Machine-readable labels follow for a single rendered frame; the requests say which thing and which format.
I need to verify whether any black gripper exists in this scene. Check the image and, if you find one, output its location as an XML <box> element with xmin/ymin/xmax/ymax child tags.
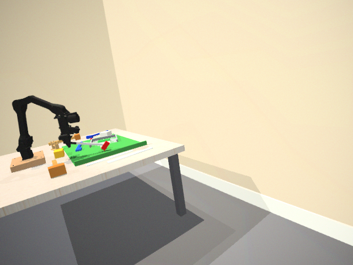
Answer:
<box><xmin>58</xmin><ymin>124</ymin><xmax>74</xmax><ymax>147</ymax></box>

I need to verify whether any white cube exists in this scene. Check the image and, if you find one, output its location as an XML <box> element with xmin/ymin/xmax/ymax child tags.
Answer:
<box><xmin>100</xmin><ymin>130</ymin><xmax>112</xmax><ymax>137</ymax></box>

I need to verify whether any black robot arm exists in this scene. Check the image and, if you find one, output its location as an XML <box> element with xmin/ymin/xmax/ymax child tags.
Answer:
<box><xmin>12</xmin><ymin>96</ymin><xmax>80</xmax><ymax>161</ymax></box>

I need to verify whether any green flat mat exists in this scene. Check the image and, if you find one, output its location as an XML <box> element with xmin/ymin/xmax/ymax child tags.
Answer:
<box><xmin>62</xmin><ymin>135</ymin><xmax>139</xmax><ymax>164</ymax></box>

